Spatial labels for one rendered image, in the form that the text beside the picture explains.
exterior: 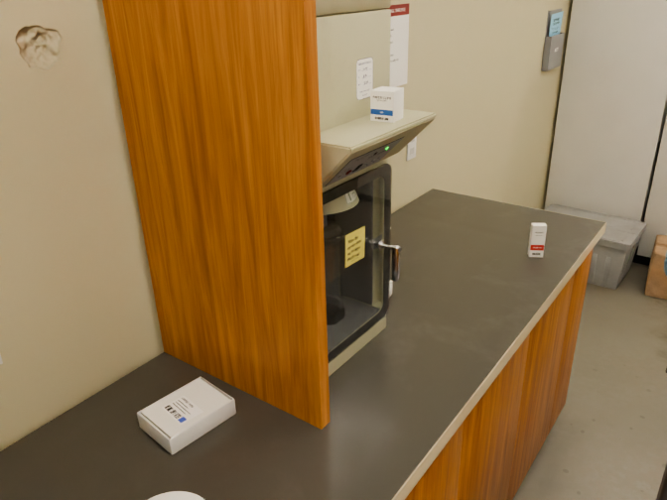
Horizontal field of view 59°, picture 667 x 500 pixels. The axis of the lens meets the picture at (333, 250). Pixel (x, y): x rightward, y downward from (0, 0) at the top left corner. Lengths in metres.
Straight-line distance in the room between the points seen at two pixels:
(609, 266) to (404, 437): 2.81
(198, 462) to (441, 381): 0.55
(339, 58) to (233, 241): 0.40
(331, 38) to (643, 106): 3.07
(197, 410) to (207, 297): 0.23
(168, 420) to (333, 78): 0.74
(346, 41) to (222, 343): 0.68
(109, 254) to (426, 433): 0.78
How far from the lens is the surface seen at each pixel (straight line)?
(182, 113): 1.17
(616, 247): 3.81
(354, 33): 1.20
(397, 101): 1.20
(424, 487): 1.36
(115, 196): 1.37
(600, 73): 4.05
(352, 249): 1.29
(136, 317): 1.49
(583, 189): 4.22
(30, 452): 1.36
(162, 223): 1.32
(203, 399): 1.30
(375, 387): 1.36
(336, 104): 1.17
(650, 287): 3.94
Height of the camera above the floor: 1.78
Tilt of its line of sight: 25 degrees down
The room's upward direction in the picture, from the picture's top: 2 degrees counter-clockwise
